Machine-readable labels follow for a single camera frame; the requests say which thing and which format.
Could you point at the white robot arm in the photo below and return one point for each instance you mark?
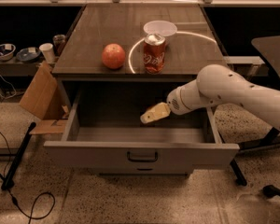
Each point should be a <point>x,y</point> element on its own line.
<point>215,85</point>

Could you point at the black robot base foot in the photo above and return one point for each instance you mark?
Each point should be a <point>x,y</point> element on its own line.
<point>270,191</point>

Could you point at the red cola can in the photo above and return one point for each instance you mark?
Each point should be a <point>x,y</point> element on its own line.
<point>153,53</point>

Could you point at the blue bowl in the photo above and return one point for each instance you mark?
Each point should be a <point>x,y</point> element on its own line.
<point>28,55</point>

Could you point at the white bowl with contents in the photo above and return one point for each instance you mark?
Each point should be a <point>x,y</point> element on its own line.
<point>6,52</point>

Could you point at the black stand leg right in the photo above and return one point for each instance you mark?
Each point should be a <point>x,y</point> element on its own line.
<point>240,179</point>

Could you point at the black stand leg left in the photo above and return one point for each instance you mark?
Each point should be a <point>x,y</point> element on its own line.
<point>8,179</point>

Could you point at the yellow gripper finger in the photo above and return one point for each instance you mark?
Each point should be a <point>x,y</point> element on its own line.
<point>159,110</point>
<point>149,117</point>

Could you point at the red apple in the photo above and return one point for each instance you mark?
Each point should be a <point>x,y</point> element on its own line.
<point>113,56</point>

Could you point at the dark glass jar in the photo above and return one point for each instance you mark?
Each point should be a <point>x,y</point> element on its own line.
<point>59,42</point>

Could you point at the brown cardboard box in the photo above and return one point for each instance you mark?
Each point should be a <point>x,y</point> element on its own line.
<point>44,100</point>

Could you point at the white paper cup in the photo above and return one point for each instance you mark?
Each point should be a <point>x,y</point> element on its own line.
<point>48,52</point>

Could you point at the black stand leg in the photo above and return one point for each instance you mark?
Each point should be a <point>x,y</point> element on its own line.
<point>240,179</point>
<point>8,179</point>

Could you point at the open grey top drawer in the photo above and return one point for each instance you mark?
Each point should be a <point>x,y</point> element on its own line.
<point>104,124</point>

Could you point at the white plastic bowl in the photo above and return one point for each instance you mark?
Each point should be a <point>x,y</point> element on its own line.
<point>165,28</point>

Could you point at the grey drawer cabinet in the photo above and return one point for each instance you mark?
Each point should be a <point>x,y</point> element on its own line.
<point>192,48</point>

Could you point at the black drawer handle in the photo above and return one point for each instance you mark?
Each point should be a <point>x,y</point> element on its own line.
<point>142,158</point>

